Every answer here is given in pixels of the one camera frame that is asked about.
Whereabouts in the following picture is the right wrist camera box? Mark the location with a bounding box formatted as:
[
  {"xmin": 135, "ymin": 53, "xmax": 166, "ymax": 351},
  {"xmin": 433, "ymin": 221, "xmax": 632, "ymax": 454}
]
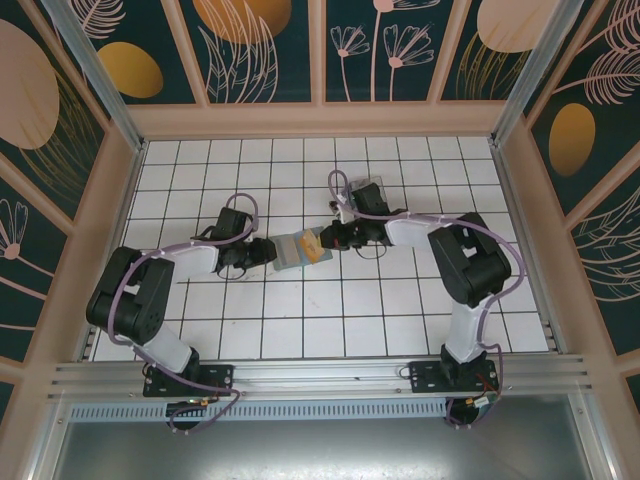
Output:
[{"xmin": 349, "ymin": 182, "xmax": 390, "ymax": 216}]

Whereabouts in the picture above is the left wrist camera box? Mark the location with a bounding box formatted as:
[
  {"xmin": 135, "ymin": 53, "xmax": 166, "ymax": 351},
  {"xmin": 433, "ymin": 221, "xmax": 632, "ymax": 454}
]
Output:
[{"xmin": 214, "ymin": 207, "xmax": 254, "ymax": 240}]

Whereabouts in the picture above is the large cream oval wall panel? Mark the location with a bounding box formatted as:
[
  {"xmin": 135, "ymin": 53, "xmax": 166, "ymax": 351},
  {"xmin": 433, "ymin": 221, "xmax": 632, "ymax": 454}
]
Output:
[{"xmin": 0, "ymin": 0, "xmax": 112, "ymax": 221}]

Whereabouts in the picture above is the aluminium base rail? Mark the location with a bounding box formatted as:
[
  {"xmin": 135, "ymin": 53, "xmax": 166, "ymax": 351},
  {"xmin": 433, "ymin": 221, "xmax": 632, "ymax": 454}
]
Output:
[{"xmin": 47, "ymin": 354, "xmax": 596, "ymax": 401}]

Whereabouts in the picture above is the cream circle wall panel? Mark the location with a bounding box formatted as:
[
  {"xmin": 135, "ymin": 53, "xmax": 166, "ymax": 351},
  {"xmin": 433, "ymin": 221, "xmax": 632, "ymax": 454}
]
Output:
[{"xmin": 439, "ymin": 0, "xmax": 551, "ymax": 102}]

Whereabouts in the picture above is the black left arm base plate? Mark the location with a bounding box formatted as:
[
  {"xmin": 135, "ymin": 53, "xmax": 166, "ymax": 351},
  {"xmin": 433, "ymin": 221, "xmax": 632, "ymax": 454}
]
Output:
[{"xmin": 143, "ymin": 363, "xmax": 236, "ymax": 399}]

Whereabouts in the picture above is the golden oval fern wall panel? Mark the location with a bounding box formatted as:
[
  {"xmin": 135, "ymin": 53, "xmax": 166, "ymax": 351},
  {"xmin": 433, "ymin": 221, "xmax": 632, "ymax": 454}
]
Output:
[{"xmin": 519, "ymin": 0, "xmax": 640, "ymax": 217}]

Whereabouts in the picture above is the golden circle leaf wall panel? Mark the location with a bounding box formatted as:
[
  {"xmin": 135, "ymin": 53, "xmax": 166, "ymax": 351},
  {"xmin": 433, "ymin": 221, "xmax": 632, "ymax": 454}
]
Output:
[{"xmin": 179, "ymin": 0, "xmax": 321, "ymax": 106}]

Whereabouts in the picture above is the pink fern wall panel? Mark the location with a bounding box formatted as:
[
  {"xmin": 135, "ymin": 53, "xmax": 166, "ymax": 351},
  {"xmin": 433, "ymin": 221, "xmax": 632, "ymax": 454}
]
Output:
[{"xmin": 569, "ymin": 184, "xmax": 640, "ymax": 356}]

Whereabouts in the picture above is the aluminium corner post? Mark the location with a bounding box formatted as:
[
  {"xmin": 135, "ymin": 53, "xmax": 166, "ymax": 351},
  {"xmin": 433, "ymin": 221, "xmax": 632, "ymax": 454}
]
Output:
[
  {"xmin": 489, "ymin": 0, "xmax": 584, "ymax": 147},
  {"xmin": 40, "ymin": 0, "xmax": 150, "ymax": 155}
]

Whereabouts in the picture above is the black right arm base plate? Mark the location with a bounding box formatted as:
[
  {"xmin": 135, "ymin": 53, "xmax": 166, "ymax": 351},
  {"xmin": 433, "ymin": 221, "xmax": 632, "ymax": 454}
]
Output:
[{"xmin": 408, "ymin": 360, "xmax": 501, "ymax": 396}]

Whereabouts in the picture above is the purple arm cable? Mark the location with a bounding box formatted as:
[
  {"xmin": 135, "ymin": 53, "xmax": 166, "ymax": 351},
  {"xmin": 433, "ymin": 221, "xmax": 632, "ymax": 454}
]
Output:
[
  {"xmin": 107, "ymin": 192, "xmax": 261, "ymax": 435},
  {"xmin": 327, "ymin": 169, "xmax": 525, "ymax": 431}
]

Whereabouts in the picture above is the slotted grey cable duct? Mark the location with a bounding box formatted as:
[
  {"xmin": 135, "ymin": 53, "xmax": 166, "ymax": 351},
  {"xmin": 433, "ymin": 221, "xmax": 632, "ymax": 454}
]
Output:
[{"xmin": 69, "ymin": 402, "xmax": 451, "ymax": 421}]

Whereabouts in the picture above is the pink flowers wall panel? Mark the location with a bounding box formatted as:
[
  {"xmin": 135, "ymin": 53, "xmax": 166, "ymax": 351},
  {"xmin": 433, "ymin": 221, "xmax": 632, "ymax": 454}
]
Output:
[{"xmin": 324, "ymin": 0, "xmax": 451, "ymax": 105}]

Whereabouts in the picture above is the orange credit card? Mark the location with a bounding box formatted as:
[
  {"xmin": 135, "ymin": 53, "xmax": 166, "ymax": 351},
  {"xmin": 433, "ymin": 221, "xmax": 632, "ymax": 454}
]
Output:
[{"xmin": 299, "ymin": 228, "xmax": 325, "ymax": 264}]

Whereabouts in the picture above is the single flower wall panel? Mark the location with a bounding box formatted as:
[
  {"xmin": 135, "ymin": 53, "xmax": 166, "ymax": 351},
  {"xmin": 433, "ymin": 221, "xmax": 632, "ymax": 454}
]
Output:
[{"xmin": 0, "ymin": 154, "xmax": 71, "ymax": 361}]

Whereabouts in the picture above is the grey metal sheet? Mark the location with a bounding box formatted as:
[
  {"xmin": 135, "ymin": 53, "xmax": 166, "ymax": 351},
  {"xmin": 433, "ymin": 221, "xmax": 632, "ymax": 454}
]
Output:
[{"xmin": 29, "ymin": 393, "xmax": 616, "ymax": 480}]

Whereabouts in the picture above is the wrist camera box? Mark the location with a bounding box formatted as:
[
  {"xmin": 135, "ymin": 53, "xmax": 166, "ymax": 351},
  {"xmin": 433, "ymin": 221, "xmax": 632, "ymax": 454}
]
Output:
[
  {"xmin": 349, "ymin": 182, "xmax": 390, "ymax": 216},
  {"xmin": 214, "ymin": 207, "xmax": 254, "ymax": 240}
]

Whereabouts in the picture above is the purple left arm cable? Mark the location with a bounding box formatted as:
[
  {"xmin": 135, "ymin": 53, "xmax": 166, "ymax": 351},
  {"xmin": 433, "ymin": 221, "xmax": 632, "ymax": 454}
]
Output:
[{"xmin": 107, "ymin": 192, "xmax": 261, "ymax": 435}]

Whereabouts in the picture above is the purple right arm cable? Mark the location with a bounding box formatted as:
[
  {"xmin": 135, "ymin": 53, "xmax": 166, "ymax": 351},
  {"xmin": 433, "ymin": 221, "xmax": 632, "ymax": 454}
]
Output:
[{"xmin": 327, "ymin": 169, "xmax": 525, "ymax": 431}]

